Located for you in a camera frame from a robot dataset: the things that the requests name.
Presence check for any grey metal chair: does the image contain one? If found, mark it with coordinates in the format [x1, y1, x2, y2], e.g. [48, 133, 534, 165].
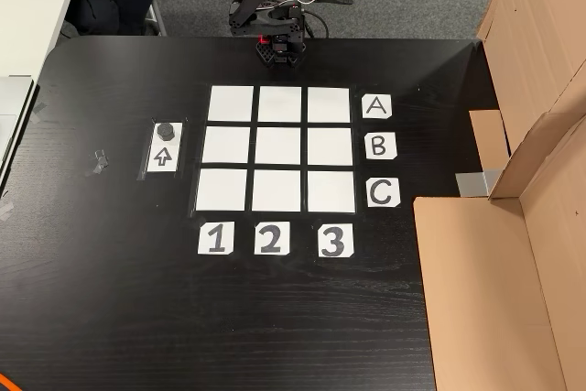
[145, 1, 168, 38]

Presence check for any paper sheet number 3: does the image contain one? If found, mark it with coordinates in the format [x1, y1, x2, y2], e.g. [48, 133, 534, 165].
[318, 223, 354, 258]

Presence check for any brown cardboard panel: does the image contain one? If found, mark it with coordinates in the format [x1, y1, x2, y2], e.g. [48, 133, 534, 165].
[413, 111, 586, 391]
[469, 0, 586, 200]

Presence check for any white arrow paper sheet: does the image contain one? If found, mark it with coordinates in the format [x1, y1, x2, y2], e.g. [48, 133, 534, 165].
[146, 122, 183, 174]

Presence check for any paper sheet number 2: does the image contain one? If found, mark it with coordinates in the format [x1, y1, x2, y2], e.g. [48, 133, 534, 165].
[254, 221, 291, 256]

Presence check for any black power cable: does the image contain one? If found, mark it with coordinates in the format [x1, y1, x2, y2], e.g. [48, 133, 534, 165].
[300, 8, 331, 39]

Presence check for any crumpled clear tape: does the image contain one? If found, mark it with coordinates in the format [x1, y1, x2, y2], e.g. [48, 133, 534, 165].
[85, 149, 109, 178]

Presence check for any paper sheet number 1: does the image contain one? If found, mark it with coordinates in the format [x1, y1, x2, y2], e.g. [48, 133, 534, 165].
[197, 221, 235, 255]

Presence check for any paper sheet letter B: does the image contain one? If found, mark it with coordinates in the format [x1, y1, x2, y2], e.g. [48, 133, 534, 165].
[364, 132, 398, 161]

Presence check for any paper sheet letter C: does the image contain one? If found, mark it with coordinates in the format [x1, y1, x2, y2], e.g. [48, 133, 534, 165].
[365, 179, 402, 209]

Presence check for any black hexagonal token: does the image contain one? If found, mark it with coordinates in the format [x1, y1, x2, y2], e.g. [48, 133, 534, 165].
[155, 122, 179, 142]

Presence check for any orange cable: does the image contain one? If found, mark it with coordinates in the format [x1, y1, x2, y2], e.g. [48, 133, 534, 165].
[0, 370, 22, 391]

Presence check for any paper sheet letter A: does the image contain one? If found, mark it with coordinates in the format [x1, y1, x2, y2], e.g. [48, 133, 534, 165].
[361, 93, 394, 120]

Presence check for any white desk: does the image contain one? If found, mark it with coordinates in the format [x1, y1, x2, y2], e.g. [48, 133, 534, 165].
[0, 0, 88, 190]

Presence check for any white paper grid square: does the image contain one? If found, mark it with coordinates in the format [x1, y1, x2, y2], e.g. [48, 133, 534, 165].
[208, 85, 255, 122]
[306, 171, 357, 214]
[201, 126, 252, 165]
[307, 86, 352, 124]
[307, 127, 354, 167]
[257, 85, 303, 123]
[251, 169, 302, 212]
[195, 168, 249, 212]
[254, 126, 302, 166]

